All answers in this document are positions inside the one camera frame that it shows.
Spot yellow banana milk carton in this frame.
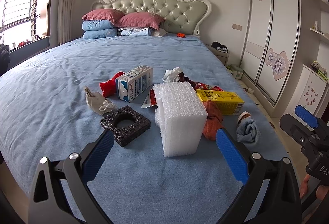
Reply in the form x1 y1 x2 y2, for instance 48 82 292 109
196 89 244 115

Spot orange brown cloth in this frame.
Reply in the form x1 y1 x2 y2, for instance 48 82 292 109
202 100 224 141

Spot red milk candy wrapper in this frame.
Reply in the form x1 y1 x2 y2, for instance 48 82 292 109
189 80 223 91

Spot black foam square with hole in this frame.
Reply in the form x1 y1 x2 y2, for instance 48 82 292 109
100 106 151 147

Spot white mask pouch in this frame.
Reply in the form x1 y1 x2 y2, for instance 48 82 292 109
84 86 115 116

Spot white foam packing block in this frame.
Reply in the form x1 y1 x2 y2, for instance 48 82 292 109
153 82 207 158

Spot red sock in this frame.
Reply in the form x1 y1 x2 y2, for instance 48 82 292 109
99 71 124 97

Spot white tissue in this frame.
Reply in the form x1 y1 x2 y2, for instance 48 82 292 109
162 67 183 82

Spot white blue milk carton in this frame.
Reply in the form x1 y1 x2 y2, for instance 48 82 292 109
115 65 153 103

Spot red white snack bag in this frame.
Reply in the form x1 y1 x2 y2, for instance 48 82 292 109
141 87 157 109

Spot dark maroon sock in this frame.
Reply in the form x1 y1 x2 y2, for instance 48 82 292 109
178 72 190 82

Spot person's right hand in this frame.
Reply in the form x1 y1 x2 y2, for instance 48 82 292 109
299 173 329 201

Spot white corner shelf cabinet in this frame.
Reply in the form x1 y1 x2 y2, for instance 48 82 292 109
280 0 328 118

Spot grey blue sock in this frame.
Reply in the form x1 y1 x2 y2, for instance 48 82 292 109
236 111 260 145

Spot white sliding door wardrobe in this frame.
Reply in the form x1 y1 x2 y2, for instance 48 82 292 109
241 0 299 105

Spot green white storage box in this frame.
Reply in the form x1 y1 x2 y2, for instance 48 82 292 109
226 64 244 80

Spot bedside nightstand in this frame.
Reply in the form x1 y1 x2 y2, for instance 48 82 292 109
206 45 229 66

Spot black white clothes on nightstand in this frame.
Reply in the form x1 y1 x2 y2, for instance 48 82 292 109
211 41 228 53

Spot black bag by window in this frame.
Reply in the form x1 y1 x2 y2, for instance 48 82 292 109
0 43 11 76

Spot green tufted ornate headboard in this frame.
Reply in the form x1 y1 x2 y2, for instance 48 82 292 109
91 0 212 36

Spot lower light blue pillow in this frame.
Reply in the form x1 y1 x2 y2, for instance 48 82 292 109
83 28 118 40

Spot light blue pillow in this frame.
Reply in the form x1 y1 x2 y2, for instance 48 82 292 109
81 20 115 31
83 28 118 40

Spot upper light blue pillow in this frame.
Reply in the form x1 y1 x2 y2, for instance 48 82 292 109
81 20 115 31

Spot folded blue patterned blanket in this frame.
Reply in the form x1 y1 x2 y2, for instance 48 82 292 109
118 27 168 37

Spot right pink pillow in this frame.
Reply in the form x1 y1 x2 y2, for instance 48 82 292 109
115 12 165 30

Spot pink pillow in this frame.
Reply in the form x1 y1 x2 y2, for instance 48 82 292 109
115 12 165 30
82 8 125 24

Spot window with bars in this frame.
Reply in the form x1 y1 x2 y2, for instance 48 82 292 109
1 0 51 51

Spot left pink pillow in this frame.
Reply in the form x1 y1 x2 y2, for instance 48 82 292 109
82 8 125 24

